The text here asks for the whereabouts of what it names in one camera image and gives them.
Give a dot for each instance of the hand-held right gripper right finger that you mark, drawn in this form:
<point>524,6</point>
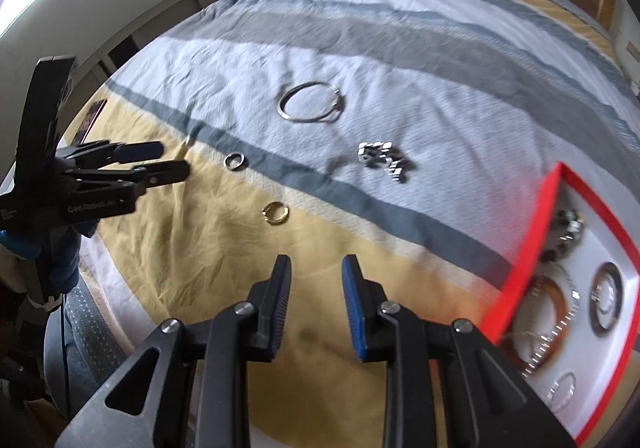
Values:
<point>352,308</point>

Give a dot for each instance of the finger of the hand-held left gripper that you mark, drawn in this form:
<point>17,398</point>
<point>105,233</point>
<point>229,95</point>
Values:
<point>160,173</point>
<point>135,152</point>

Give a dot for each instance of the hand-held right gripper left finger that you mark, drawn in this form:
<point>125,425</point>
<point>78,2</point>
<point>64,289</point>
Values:
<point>282,308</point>

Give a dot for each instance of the red cardboard box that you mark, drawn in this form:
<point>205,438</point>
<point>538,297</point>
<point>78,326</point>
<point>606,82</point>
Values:
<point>525,248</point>

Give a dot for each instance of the amber bangle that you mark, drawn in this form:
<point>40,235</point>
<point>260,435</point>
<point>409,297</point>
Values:
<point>555,285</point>

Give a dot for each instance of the small silver bangle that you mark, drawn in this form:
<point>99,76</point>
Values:
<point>550,390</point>

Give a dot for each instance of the dark olive bangle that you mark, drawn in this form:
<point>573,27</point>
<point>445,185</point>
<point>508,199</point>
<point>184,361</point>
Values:
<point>597,323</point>

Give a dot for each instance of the person's left hand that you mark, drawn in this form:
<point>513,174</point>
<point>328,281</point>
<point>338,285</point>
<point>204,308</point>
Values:
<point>65,273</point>

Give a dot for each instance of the dark phone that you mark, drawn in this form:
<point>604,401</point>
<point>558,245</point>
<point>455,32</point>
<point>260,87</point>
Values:
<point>92,121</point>

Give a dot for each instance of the large silver bangle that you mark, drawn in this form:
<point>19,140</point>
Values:
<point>281,111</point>

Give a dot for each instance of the wall socket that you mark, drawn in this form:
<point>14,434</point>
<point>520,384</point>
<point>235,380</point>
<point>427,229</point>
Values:
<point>632,51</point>

